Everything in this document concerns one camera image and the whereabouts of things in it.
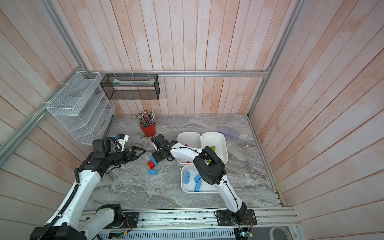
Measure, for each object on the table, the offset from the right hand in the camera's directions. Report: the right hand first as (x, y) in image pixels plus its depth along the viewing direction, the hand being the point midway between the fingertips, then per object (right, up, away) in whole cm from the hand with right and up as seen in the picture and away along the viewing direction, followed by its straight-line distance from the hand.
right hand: (158, 155), depth 95 cm
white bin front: (+30, -17, -10) cm, 36 cm away
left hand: (-5, +3, -19) cm, 20 cm away
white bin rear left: (+23, +10, +9) cm, 26 cm away
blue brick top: (+25, -11, -10) cm, 29 cm away
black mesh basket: (-21, +47, +9) cm, 52 cm away
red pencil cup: (-9, +15, +14) cm, 22 cm away
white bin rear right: (+41, +9, +9) cm, 43 cm away
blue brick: (-2, -3, -4) cm, 5 cm away
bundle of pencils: (-9, +24, +4) cm, 26 cm away
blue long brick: (+19, -12, -11) cm, 25 cm away
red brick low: (-3, -5, -5) cm, 8 cm away
